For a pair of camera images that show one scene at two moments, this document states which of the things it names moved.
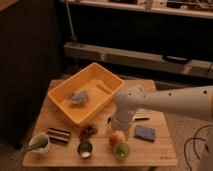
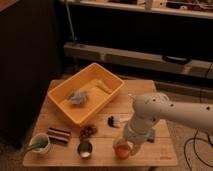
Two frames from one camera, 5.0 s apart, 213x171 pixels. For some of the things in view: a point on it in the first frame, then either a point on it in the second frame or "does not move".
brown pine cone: x=87 y=132 does not move
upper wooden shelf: x=151 y=7 does not move
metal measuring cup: x=84 y=149 does not move
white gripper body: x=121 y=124 -> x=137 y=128
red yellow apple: x=116 y=137 -> x=122 y=151
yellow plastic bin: x=81 y=94 does not move
